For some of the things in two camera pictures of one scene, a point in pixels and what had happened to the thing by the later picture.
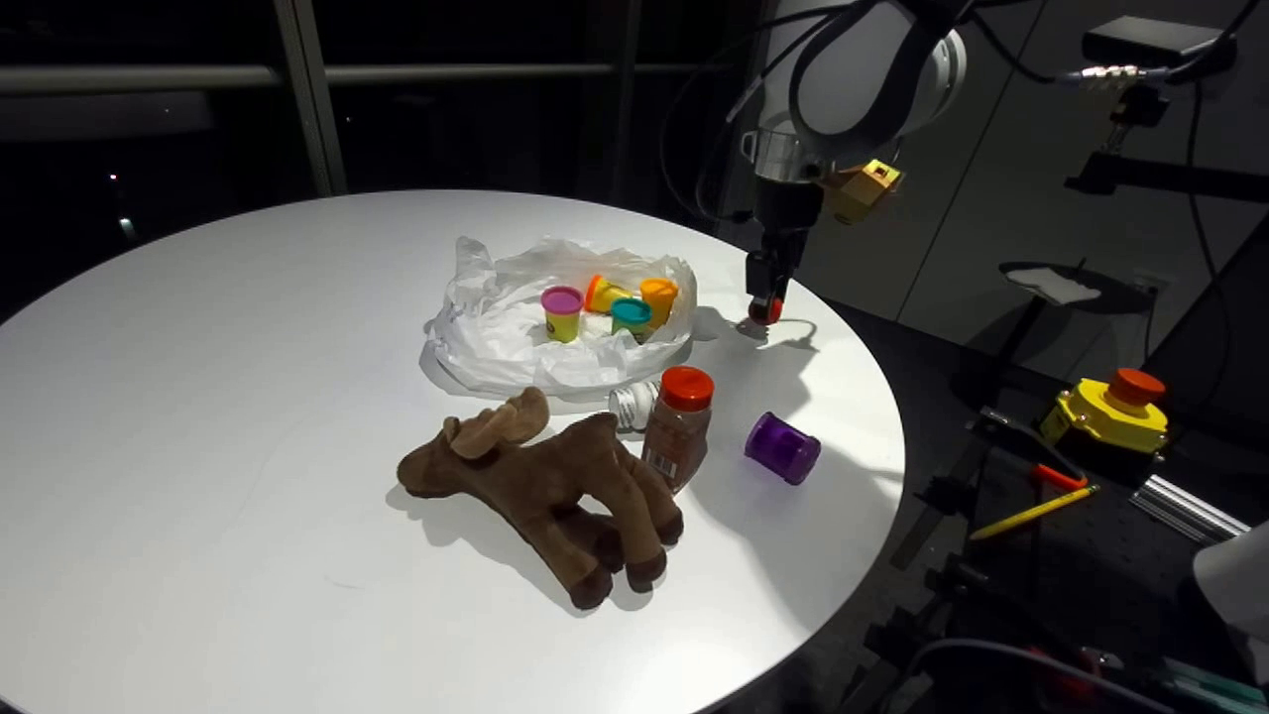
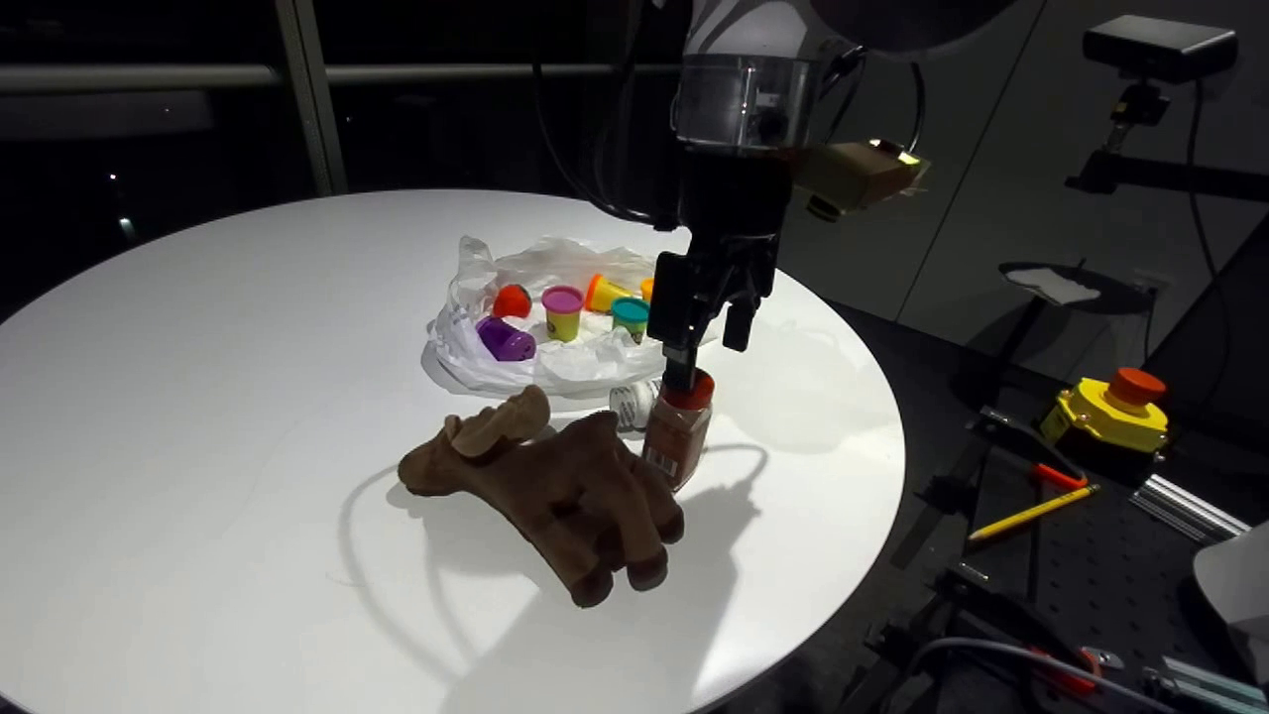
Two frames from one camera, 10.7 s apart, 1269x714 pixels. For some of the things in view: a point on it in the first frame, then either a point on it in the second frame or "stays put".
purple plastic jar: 780,446 to 503,342
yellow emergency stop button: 1121,411 stays put
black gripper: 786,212 to 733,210
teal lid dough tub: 633,317 stays put
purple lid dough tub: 565,317 stays put
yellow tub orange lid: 604,296 stays put
